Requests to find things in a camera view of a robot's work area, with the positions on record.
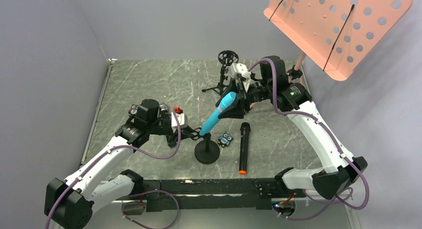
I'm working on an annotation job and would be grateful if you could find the blue toy microphone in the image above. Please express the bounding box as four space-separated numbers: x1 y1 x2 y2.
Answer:
199 92 236 136

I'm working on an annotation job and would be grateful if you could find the black round-base mic stand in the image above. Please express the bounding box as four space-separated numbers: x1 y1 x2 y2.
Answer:
194 133 220 164

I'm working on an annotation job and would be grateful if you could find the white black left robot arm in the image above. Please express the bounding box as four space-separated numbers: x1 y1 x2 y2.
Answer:
44 99 207 229

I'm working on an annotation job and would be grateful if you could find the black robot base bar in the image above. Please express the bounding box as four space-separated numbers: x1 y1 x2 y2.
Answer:
121 178 303 212

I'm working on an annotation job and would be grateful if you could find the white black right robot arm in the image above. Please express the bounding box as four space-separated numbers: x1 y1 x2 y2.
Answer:
216 56 368 200

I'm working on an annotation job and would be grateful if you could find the pink music stand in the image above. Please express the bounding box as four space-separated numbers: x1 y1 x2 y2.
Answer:
264 0 413 81

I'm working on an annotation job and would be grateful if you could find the black microphone orange end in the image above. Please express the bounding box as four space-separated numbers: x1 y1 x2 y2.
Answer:
239 122 251 175

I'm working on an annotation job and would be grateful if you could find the blue owl toy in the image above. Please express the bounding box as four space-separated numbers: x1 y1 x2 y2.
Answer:
217 131 234 148

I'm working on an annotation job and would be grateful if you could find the black microphone silver head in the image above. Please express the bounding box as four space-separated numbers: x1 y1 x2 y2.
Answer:
159 104 170 117

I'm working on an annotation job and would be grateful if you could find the red brown owl toy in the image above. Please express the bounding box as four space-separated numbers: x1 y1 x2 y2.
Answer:
128 104 138 116

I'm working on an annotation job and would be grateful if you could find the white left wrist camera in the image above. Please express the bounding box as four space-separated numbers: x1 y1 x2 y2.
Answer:
171 107 188 130

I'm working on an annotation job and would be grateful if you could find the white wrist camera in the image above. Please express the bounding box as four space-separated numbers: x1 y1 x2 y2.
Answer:
229 63 251 82
171 107 188 130

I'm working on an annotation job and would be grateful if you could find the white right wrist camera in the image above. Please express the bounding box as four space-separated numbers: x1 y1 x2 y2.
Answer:
229 63 251 82

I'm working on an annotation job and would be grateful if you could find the black tripod shock mount stand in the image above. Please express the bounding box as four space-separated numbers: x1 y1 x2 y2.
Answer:
202 50 239 96

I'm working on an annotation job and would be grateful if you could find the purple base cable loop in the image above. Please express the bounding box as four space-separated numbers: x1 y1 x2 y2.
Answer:
121 190 181 229

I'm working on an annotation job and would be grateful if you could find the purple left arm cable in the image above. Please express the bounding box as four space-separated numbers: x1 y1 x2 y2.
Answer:
44 110 183 229

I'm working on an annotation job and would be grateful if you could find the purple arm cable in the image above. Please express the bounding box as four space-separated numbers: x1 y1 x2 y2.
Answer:
44 110 183 229
248 57 371 222

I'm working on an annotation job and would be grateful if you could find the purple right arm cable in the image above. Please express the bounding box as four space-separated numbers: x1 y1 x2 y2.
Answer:
248 57 371 222

